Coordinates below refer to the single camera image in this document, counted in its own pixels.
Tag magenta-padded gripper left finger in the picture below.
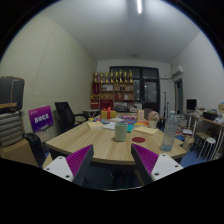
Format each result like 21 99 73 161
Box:
43 143 95 187

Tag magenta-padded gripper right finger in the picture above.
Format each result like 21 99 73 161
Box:
130 143 184 186

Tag clear plastic water bottle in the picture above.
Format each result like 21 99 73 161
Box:
160 110 179 152

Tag brown paper bag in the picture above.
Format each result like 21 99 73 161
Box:
181 135 195 152

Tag flat round red coaster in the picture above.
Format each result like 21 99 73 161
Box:
131 136 146 144

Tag beige notebook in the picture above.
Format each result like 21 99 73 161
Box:
87 120 104 130
133 125 159 136

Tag stacked books pile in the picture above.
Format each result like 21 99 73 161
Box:
175 114 189 130

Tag white round stool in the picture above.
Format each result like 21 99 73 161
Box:
198 136 217 160

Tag pink flowers in white pot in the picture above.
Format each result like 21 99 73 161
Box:
147 110 161 129

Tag purple sign board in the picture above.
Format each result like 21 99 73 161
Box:
28 105 55 133

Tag black office chair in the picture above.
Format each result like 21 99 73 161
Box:
54 101 88 134

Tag pale green ribbed cup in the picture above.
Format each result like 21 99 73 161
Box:
114 121 129 143

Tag black tripod stand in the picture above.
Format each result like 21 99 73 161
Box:
162 91 168 129

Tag small standing orange card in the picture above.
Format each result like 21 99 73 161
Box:
136 109 145 122

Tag grey armchair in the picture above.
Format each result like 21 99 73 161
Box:
143 107 154 120

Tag pink patterned box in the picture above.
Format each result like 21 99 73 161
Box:
121 114 138 125

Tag grey striped cushion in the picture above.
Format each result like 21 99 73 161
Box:
0 111 25 148

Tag cluttered wooden side desk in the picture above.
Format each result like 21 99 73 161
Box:
186 111 224 161

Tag white book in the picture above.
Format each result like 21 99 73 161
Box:
102 121 117 131

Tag black computer monitor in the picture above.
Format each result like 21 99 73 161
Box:
186 98 198 111

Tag yellow gift box red ribbon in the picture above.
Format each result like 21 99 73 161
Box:
100 107 117 120

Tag black framed glass door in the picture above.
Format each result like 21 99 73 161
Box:
109 66 160 114

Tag dark case with tan trim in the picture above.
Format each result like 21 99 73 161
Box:
0 76 26 114

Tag wooden shelf unit with trophies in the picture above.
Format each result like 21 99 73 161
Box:
90 69 135 111

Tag white wall air conditioner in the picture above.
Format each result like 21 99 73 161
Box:
171 65 185 79

